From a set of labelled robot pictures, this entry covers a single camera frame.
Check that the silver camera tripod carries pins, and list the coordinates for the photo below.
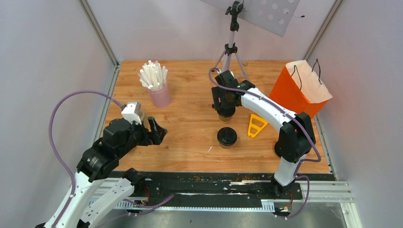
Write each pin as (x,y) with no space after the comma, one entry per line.
(223,63)

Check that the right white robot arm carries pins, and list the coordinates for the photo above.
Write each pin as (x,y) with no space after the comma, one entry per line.
(296,136)

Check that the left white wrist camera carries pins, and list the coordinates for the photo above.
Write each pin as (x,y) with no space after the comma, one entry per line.
(131,113)

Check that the grey perforated panel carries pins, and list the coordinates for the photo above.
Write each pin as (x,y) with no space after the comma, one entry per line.
(271,15)

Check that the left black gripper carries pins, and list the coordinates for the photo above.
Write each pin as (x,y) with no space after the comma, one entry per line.
(157,135)

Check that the pink translucent straw holder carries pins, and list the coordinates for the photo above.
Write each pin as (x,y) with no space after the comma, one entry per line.
(161,98)

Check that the orange paper bag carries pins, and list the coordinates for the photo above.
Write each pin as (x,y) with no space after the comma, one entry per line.
(299,88)

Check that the bundle of white straws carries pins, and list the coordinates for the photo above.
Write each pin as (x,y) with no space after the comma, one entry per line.
(153,75)

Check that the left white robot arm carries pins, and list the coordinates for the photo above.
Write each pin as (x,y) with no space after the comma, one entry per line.
(96,164)

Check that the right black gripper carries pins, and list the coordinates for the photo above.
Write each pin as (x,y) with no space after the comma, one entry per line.
(217,93)

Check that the yellow triangular plastic bracket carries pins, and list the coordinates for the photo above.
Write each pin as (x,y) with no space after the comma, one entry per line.
(256,125)

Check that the black plastic cup lid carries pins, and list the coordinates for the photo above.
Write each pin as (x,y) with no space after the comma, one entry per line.
(227,133)

